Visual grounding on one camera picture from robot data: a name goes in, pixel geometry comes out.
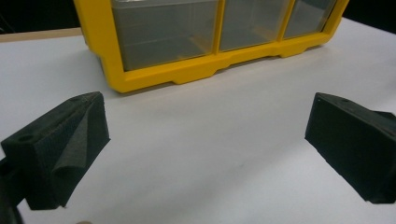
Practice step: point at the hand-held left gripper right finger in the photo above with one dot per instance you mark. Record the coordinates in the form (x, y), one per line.
(351, 146)

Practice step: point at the grid of clear bins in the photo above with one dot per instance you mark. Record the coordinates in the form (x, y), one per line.
(165, 34)

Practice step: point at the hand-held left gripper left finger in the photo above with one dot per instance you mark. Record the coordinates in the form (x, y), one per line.
(40, 161)

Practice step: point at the white board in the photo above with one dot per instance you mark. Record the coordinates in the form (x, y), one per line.
(202, 155)

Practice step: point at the yellow drawer organizer case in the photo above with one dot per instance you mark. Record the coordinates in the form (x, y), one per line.
(193, 70)

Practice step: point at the clear plastic drawer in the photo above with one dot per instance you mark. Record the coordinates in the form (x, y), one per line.
(308, 18)

